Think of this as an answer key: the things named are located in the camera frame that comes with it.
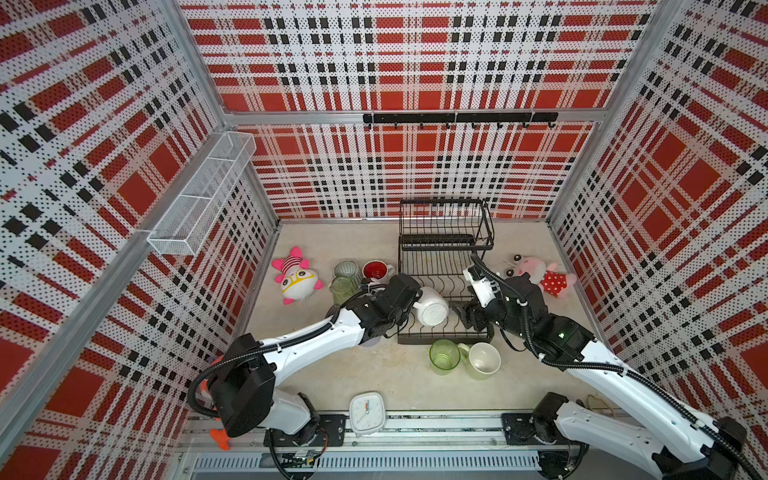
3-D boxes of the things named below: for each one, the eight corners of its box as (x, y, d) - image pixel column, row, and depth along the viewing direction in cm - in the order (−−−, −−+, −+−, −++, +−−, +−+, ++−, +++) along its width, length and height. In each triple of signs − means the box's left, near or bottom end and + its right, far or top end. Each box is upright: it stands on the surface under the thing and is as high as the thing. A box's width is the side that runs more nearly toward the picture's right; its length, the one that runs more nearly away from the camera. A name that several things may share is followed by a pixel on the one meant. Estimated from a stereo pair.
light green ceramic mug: (460, 382, 82) (465, 372, 75) (456, 354, 87) (461, 342, 80) (495, 382, 82) (503, 372, 75) (490, 353, 87) (497, 342, 80)
